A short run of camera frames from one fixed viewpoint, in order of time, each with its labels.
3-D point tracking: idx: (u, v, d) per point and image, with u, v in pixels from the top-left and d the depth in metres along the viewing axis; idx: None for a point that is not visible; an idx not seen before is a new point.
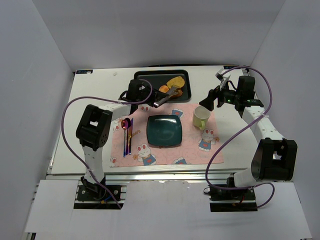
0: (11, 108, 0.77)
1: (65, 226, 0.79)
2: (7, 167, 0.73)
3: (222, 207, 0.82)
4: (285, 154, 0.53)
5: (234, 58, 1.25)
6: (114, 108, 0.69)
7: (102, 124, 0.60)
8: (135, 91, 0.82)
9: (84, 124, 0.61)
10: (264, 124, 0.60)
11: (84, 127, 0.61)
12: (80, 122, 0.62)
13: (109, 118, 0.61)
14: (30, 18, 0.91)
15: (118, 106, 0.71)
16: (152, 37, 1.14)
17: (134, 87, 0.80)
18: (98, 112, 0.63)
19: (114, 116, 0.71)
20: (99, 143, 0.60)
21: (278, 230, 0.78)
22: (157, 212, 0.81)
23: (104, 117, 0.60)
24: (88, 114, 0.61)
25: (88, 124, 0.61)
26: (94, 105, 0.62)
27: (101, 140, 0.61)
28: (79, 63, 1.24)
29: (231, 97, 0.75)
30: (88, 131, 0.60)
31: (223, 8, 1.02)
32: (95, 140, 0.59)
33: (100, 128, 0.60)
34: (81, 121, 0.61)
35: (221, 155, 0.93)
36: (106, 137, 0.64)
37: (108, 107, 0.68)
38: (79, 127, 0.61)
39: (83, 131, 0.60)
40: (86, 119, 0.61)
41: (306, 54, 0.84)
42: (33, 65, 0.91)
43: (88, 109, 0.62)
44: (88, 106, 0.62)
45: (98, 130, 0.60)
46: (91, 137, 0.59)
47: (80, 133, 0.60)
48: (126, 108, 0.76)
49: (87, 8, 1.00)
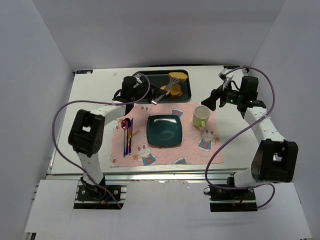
0: (11, 108, 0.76)
1: (66, 226, 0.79)
2: (8, 168, 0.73)
3: (222, 207, 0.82)
4: (285, 155, 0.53)
5: (234, 58, 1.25)
6: (107, 111, 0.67)
7: (94, 131, 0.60)
8: (130, 90, 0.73)
9: (76, 130, 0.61)
10: (266, 126, 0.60)
11: (77, 133, 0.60)
12: (71, 128, 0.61)
13: (100, 124, 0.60)
14: (30, 18, 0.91)
15: (111, 109, 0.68)
16: (152, 37, 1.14)
17: (129, 85, 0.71)
18: (90, 116, 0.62)
19: (107, 119, 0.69)
20: (92, 150, 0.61)
21: (278, 230, 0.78)
22: (157, 211, 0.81)
23: (95, 123, 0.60)
24: (79, 120, 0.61)
25: (81, 131, 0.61)
26: (85, 111, 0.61)
27: (94, 146, 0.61)
28: (79, 63, 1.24)
29: (234, 97, 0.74)
30: (81, 138, 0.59)
31: (223, 8, 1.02)
32: (88, 146, 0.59)
33: (93, 135, 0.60)
34: (73, 127, 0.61)
35: (221, 154, 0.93)
36: (99, 141, 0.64)
37: (101, 111, 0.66)
38: (71, 133, 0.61)
39: (76, 138, 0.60)
40: (78, 126, 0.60)
41: (306, 54, 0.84)
42: (33, 65, 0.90)
43: (79, 114, 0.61)
44: (79, 111, 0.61)
45: (90, 137, 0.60)
46: (85, 144, 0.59)
47: (73, 140, 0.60)
48: (119, 110, 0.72)
49: (87, 8, 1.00)
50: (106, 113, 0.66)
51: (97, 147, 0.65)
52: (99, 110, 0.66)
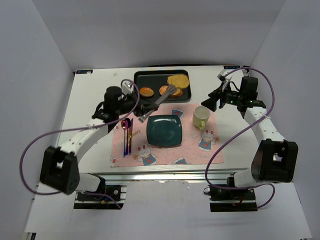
0: (11, 108, 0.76)
1: (66, 226, 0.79)
2: (8, 168, 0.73)
3: (221, 207, 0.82)
4: (285, 156, 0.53)
5: (234, 58, 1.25)
6: (81, 142, 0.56)
7: (66, 173, 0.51)
8: (113, 103, 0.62)
9: (47, 172, 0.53)
10: (266, 126, 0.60)
11: (48, 176, 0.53)
12: (42, 170, 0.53)
13: (72, 165, 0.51)
14: (30, 18, 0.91)
15: (86, 136, 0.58)
16: (152, 37, 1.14)
17: (111, 97, 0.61)
18: (62, 153, 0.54)
19: (86, 146, 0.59)
20: (68, 191, 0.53)
21: (278, 230, 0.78)
22: (157, 211, 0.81)
23: (65, 165, 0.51)
24: (49, 161, 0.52)
25: (52, 172, 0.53)
26: (53, 149, 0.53)
27: (69, 187, 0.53)
28: (79, 63, 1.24)
29: (234, 98, 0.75)
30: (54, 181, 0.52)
31: (223, 8, 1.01)
32: (62, 189, 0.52)
33: (65, 177, 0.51)
34: (43, 170, 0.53)
35: (221, 154, 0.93)
36: (77, 178, 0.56)
37: (74, 143, 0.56)
38: (42, 176, 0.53)
39: (49, 180, 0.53)
40: (47, 168, 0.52)
41: (306, 54, 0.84)
42: (33, 65, 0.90)
43: (47, 154, 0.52)
44: (46, 151, 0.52)
45: (62, 180, 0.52)
46: (58, 187, 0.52)
47: (46, 183, 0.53)
48: (98, 133, 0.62)
49: (87, 8, 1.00)
50: (80, 145, 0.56)
51: (76, 184, 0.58)
52: (72, 142, 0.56)
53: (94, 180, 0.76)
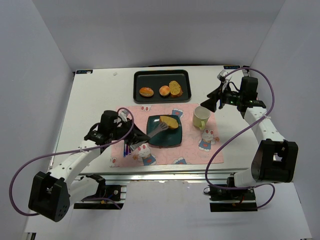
0: (11, 108, 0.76)
1: (66, 226, 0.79)
2: (8, 168, 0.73)
3: (221, 207, 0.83)
4: (285, 156, 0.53)
5: (234, 58, 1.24)
6: (71, 167, 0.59)
7: (55, 200, 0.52)
8: (108, 125, 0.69)
9: (35, 198, 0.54)
10: (266, 126, 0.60)
11: (36, 202, 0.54)
12: (31, 195, 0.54)
13: (61, 191, 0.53)
14: (30, 18, 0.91)
15: (77, 161, 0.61)
16: (152, 37, 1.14)
17: (108, 118, 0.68)
18: (51, 179, 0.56)
19: (76, 171, 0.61)
20: (56, 217, 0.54)
21: (278, 230, 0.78)
22: (157, 211, 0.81)
23: (55, 191, 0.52)
24: (38, 187, 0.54)
25: (40, 198, 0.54)
26: (42, 176, 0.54)
27: (58, 213, 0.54)
28: (79, 63, 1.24)
29: (234, 98, 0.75)
30: (42, 207, 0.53)
31: (223, 8, 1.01)
32: (50, 215, 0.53)
33: (54, 203, 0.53)
34: (32, 195, 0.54)
35: (221, 155, 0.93)
36: (67, 204, 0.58)
37: (64, 168, 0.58)
38: (30, 202, 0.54)
39: (38, 205, 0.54)
40: (36, 194, 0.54)
41: (306, 54, 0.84)
42: (33, 65, 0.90)
43: (37, 180, 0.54)
44: (36, 177, 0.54)
45: (51, 206, 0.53)
46: (46, 213, 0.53)
47: (34, 208, 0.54)
48: (88, 157, 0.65)
49: (87, 8, 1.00)
50: (70, 171, 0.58)
51: (65, 210, 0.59)
52: (62, 167, 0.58)
53: (92, 185, 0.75)
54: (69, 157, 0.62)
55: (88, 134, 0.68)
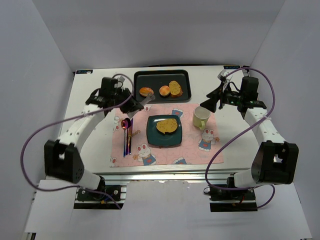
0: (11, 108, 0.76)
1: (66, 226, 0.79)
2: (8, 168, 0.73)
3: (221, 207, 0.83)
4: (286, 158, 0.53)
5: (235, 58, 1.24)
6: (79, 132, 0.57)
7: (69, 164, 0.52)
8: (110, 88, 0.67)
9: (51, 165, 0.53)
10: (267, 127, 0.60)
11: (52, 169, 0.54)
12: (45, 165, 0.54)
13: (74, 156, 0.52)
14: (30, 17, 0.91)
15: (83, 126, 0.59)
16: (152, 37, 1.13)
17: (109, 81, 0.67)
18: (62, 146, 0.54)
19: (84, 137, 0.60)
20: (74, 180, 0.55)
21: (278, 230, 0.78)
22: (157, 212, 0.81)
23: (68, 155, 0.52)
24: (50, 155, 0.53)
25: (55, 164, 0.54)
26: (53, 143, 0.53)
27: (76, 176, 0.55)
28: (79, 63, 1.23)
29: (234, 98, 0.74)
30: (60, 172, 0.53)
31: (223, 8, 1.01)
32: (69, 178, 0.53)
33: (70, 167, 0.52)
34: (46, 163, 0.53)
35: (221, 155, 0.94)
36: (82, 167, 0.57)
37: (72, 133, 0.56)
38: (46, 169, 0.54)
39: (54, 172, 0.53)
40: (50, 161, 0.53)
41: (306, 54, 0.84)
42: (33, 65, 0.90)
43: (47, 149, 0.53)
44: (46, 145, 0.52)
45: (68, 169, 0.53)
46: (65, 177, 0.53)
47: (52, 174, 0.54)
48: (93, 120, 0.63)
49: (86, 7, 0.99)
50: (78, 135, 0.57)
51: (82, 173, 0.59)
52: (69, 133, 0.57)
53: (94, 177, 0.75)
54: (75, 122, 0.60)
55: (89, 98, 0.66)
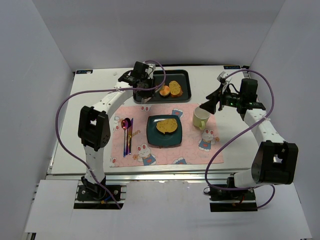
0: (10, 108, 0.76)
1: (66, 226, 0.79)
2: (7, 168, 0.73)
3: (221, 207, 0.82)
4: (285, 158, 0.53)
5: (234, 58, 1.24)
6: (110, 103, 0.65)
7: (100, 128, 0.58)
8: (140, 70, 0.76)
9: (84, 127, 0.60)
10: (266, 127, 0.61)
11: (84, 130, 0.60)
12: (79, 125, 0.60)
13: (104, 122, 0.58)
14: (29, 17, 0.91)
15: (114, 99, 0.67)
16: (152, 37, 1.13)
17: (141, 64, 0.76)
18: (95, 113, 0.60)
19: (113, 110, 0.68)
20: (100, 144, 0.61)
21: (278, 230, 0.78)
22: (157, 211, 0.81)
23: (99, 121, 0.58)
24: (85, 118, 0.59)
25: (87, 126, 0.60)
26: (89, 107, 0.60)
27: (102, 140, 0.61)
28: (79, 63, 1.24)
29: (234, 100, 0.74)
30: (91, 134, 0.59)
31: (223, 8, 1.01)
32: (96, 141, 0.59)
33: (99, 131, 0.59)
34: (80, 124, 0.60)
35: (221, 155, 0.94)
36: (108, 134, 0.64)
37: (104, 104, 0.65)
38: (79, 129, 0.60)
39: (86, 133, 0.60)
40: (84, 123, 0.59)
41: (306, 54, 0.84)
42: (33, 65, 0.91)
43: (83, 113, 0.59)
44: (83, 108, 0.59)
45: (97, 132, 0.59)
46: (94, 139, 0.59)
47: (83, 135, 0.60)
48: (124, 96, 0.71)
49: (86, 7, 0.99)
50: (110, 106, 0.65)
51: (107, 140, 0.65)
52: (103, 103, 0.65)
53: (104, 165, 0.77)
54: (108, 95, 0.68)
55: (122, 75, 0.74)
